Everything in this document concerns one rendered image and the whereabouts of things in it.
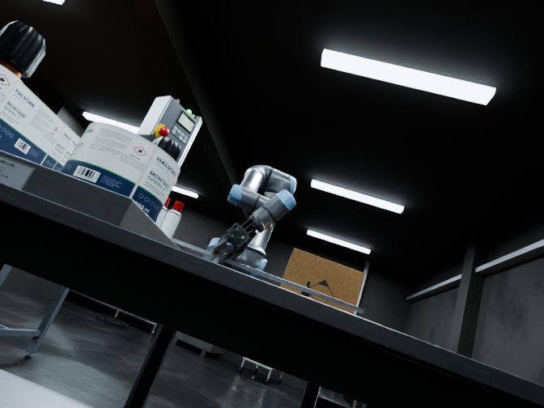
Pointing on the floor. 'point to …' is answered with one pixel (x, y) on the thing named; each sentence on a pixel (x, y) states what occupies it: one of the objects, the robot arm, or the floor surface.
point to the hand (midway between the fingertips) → (212, 260)
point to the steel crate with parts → (198, 345)
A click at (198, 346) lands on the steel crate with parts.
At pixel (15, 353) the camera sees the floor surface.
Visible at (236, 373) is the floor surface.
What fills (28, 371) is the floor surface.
